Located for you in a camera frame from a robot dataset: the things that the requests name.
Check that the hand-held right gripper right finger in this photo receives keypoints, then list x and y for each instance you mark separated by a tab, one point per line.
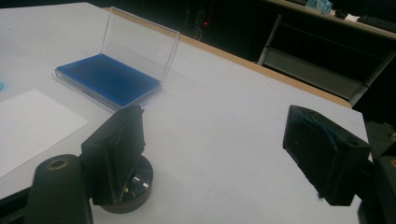
323	155

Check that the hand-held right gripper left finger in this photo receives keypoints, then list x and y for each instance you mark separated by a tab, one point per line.
112	149

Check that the black stamp with crystal knob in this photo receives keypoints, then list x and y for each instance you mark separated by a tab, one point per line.
141	186

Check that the blue ink pad clear case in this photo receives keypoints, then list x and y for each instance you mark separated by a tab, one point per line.
109	77

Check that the white paper sheet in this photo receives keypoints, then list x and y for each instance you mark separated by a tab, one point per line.
31	124

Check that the wooden desk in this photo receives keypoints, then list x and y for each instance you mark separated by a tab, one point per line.
367	26

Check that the small black object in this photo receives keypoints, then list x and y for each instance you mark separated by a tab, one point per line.
341	14

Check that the black keyboard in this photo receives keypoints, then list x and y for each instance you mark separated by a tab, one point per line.
378	23

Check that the teal crumpled object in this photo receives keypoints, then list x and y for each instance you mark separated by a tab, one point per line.
319	5

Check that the grey metal shelf frame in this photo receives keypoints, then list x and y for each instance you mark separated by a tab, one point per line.
311	71

